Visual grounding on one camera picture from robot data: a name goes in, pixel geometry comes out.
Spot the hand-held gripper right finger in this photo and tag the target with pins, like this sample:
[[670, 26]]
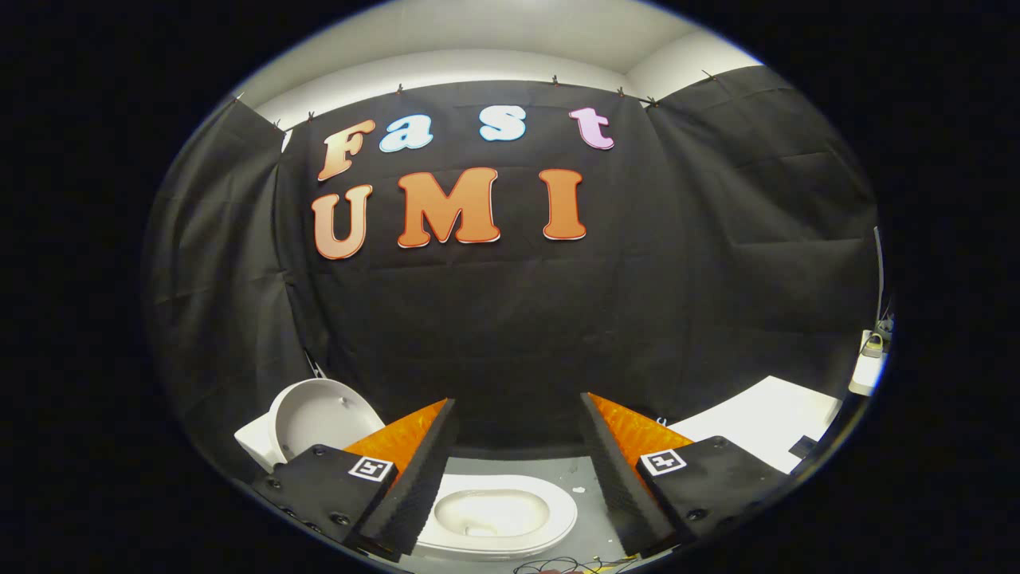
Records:
[[610, 478]]

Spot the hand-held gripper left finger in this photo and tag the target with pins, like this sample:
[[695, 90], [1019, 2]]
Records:
[[422, 478]]

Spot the small black block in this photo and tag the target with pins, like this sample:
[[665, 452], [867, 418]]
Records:
[[803, 447]]

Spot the white toilet lid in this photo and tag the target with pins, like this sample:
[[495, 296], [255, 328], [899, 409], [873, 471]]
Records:
[[319, 414]]

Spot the white panelled cabinet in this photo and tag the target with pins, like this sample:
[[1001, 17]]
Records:
[[757, 422]]

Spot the small white box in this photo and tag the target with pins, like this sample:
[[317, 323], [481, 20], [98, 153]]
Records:
[[866, 375]]

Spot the pale slipper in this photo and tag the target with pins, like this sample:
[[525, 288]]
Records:
[[873, 345]]

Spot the black backdrop cloth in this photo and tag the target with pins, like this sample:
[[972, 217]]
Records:
[[494, 319]]

